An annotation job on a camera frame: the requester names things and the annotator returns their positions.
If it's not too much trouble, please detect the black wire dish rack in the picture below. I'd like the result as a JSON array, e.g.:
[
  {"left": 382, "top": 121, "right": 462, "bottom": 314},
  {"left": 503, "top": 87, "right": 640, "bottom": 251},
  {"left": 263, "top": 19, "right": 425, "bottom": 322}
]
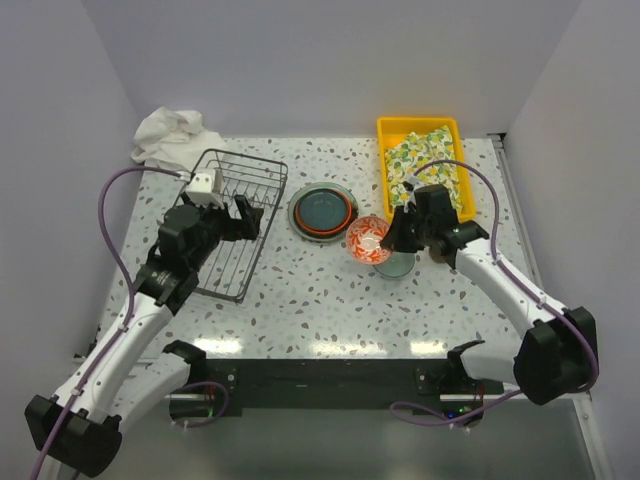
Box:
[{"left": 192, "top": 148, "right": 288, "bottom": 303}]

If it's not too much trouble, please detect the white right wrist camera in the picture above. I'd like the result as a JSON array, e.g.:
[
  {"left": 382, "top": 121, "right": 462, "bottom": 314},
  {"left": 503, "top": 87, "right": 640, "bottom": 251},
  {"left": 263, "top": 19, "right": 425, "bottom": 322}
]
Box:
[{"left": 403, "top": 174, "right": 422, "bottom": 209}]

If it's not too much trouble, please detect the white crumpled towel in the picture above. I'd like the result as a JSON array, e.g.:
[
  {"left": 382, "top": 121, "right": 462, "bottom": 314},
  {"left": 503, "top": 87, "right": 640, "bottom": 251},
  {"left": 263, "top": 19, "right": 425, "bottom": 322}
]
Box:
[{"left": 131, "top": 107, "right": 227, "bottom": 171}]

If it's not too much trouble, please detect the lemon print cloth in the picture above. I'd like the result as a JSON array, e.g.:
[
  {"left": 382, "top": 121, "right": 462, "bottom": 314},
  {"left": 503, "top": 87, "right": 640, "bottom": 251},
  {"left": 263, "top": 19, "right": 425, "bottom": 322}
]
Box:
[{"left": 384, "top": 125, "right": 463, "bottom": 213}]

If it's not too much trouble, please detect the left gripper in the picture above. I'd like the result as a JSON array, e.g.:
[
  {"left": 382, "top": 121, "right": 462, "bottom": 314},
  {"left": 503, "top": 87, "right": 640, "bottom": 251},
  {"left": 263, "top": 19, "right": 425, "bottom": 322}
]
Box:
[{"left": 181, "top": 190, "right": 262, "bottom": 270}]

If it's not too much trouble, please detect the white red patterned bowl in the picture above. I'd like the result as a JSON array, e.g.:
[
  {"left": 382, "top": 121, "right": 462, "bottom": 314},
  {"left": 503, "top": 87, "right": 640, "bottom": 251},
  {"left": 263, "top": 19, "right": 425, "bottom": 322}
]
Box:
[{"left": 345, "top": 216, "right": 392, "bottom": 265}]

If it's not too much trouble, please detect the light green floral plate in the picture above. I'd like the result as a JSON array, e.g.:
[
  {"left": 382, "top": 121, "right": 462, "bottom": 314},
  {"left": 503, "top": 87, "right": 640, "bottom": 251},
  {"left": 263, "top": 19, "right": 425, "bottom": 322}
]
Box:
[{"left": 287, "top": 182, "right": 359, "bottom": 243}]

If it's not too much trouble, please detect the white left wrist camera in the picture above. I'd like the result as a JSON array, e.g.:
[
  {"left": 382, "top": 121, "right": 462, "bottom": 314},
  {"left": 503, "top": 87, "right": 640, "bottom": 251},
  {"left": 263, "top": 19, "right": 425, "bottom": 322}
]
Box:
[{"left": 184, "top": 169, "right": 224, "bottom": 208}]

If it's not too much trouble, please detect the orange plate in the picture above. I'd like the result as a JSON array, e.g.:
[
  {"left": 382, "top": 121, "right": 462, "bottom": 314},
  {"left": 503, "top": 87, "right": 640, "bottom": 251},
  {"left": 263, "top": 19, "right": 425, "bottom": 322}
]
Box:
[{"left": 292, "top": 188, "right": 354, "bottom": 237}]

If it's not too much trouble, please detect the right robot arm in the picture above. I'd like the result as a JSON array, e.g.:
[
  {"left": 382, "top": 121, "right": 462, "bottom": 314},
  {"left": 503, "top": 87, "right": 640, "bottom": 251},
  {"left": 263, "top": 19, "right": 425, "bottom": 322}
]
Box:
[{"left": 381, "top": 185, "right": 598, "bottom": 405}]

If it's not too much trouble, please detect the aluminium frame rail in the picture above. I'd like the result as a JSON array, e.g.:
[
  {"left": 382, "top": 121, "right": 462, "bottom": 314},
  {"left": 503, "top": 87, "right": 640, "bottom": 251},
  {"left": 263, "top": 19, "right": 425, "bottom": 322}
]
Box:
[{"left": 487, "top": 133, "right": 614, "bottom": 479}]

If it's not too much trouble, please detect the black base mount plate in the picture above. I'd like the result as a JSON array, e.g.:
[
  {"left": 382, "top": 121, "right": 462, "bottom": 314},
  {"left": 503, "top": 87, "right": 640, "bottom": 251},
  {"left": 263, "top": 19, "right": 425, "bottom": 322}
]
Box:
[{"left": 188, "top": 359, "right": 504, "bottom": 417}]

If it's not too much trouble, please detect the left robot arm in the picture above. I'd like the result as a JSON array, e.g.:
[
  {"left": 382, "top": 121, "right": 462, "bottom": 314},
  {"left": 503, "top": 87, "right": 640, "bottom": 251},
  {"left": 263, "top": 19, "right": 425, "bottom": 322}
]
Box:
[{"left": 25, "top": 195, "right": 264, "bottom": 478}]

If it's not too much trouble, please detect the light green bowl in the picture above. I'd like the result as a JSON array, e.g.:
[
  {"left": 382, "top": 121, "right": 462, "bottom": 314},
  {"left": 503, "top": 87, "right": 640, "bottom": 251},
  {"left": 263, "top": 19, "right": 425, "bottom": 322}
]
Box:
[{"left": 373, "top": 252, "right": 415, "bottom": 280}]

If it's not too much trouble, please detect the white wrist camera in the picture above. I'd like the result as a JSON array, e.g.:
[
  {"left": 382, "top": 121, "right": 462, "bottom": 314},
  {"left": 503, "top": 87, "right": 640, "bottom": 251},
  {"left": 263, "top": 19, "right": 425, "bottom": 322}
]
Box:
[
  {"left": 403, "top": 174, "right": 422, "bottom": 209},
  {"left": 184, "top": 169, "right": 224, "bottom": 208}
]

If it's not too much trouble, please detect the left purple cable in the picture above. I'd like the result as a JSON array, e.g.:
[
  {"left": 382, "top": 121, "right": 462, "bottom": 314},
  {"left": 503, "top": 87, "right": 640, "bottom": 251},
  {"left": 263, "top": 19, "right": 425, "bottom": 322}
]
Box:
[{"left": 27, "top": 167, "right": 232, "bottom": 480}]

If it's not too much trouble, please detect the dark teal plate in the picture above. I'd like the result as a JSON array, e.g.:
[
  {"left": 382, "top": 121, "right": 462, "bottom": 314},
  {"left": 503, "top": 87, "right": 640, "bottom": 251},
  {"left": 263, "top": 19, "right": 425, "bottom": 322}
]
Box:
[{"left": 296, "top": 188, "right": 351, "bottom": 229}]

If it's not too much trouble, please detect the beige brown cup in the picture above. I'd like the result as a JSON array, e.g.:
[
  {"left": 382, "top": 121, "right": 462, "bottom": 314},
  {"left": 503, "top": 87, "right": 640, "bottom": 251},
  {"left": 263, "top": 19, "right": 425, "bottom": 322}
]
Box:
[{"left": 429, "top": 246, "right": 449, "bottom": 264}]

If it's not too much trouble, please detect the yellow plastic bin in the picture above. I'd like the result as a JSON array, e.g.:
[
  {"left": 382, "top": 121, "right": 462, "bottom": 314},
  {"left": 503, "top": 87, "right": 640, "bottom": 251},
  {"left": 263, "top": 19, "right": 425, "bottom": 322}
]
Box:
[{"left": 377, "top": 117, "right": 476, "bottom": 222}]

